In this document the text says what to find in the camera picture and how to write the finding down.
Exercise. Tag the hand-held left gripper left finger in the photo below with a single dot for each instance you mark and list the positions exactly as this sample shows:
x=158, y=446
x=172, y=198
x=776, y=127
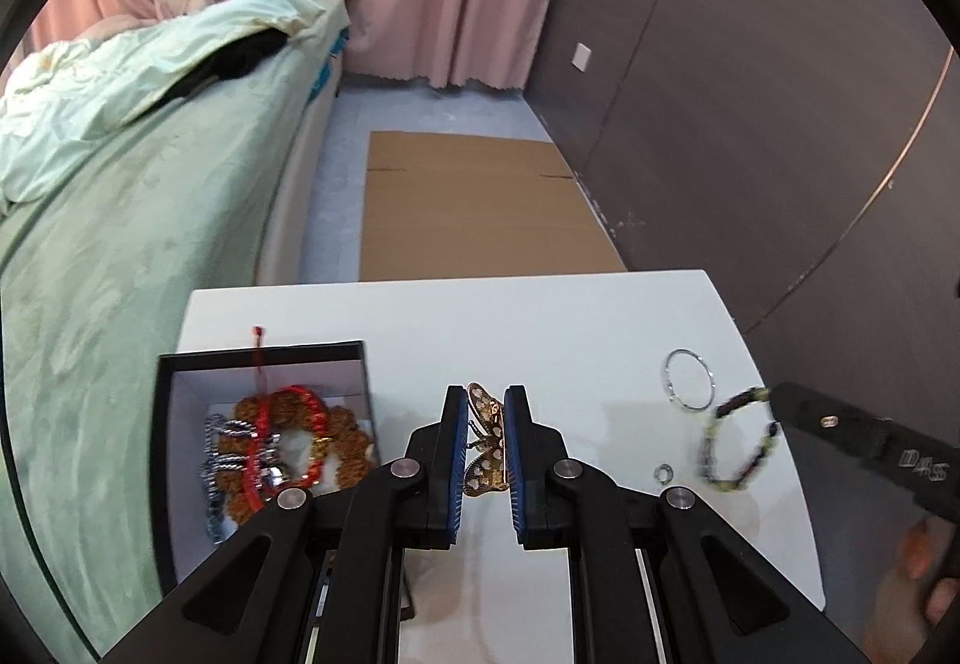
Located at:
x=459, y=476

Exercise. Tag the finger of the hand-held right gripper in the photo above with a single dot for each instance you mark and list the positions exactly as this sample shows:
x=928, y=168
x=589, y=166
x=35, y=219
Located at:
x=825, y=420

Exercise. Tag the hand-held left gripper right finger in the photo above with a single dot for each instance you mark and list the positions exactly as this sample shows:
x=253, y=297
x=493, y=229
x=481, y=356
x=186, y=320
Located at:
x=516, y=476

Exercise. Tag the gold butterfly hair clip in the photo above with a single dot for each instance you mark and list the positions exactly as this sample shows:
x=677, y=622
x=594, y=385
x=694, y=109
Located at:
x=487, y=469

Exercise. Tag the black gift box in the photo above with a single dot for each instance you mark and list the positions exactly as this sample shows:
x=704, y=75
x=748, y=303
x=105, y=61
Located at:
x=300, y=379

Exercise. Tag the person's right hand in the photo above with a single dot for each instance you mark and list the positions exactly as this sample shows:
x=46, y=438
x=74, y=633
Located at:
x=919, y=551

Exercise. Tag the silver bangle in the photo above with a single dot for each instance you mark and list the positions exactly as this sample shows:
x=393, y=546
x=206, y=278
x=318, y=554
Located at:
x=667, y=380

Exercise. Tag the flat cardboard sheet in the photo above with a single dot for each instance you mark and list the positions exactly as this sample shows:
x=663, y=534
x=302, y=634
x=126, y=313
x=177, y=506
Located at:
x=487, y=206

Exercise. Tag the dark brown wardrobe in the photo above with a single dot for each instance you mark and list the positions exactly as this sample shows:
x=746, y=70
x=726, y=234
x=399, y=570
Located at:
x=750, y=109

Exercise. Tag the bed with green sheet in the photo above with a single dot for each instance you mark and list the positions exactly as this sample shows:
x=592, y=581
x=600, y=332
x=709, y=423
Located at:
x=112, y=259

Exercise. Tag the black cloth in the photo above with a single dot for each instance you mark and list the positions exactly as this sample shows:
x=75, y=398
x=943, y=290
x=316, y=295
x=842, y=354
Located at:
x=240, y=57

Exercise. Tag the light green duvet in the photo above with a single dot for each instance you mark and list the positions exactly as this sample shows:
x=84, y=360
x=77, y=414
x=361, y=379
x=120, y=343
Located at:
x=112, y=72

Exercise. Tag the white wall socket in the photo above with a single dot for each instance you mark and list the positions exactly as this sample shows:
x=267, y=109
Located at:
x=582, y=56

